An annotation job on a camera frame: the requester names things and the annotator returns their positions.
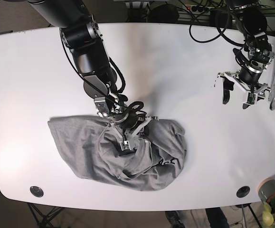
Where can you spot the white power strip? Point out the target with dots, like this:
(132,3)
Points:
(198,9)

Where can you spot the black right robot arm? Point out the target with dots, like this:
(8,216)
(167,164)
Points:
(103,81)

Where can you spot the dark trouser leg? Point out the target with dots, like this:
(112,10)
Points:
(216,218)

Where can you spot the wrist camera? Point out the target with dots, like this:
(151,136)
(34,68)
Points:
(127,145)
(250,98)

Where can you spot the dark shoe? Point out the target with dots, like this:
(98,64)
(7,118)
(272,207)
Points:
(174,219)

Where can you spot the table grommet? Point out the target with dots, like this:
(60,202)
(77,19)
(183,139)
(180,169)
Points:
(36,191)
(243,191)

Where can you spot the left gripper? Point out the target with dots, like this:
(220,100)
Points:
(253,57)

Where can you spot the grey plant pot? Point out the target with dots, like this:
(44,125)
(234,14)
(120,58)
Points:
(266,190)

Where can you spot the black folding stand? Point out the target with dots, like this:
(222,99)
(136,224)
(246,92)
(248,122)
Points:
(44,220)

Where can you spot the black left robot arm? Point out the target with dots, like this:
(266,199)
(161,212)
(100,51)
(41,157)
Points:
(248,17)

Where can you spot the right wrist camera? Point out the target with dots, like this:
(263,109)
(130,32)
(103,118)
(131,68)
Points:
(127,145)

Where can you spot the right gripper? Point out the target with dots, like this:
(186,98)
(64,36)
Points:
(127,121)

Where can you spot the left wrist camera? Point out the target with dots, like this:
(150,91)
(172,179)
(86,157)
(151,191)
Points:
(250,98)

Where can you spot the right table grommet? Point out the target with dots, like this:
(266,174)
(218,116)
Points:
(243,191)

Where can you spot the left table grommet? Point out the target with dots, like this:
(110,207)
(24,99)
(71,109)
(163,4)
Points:
(36,191)

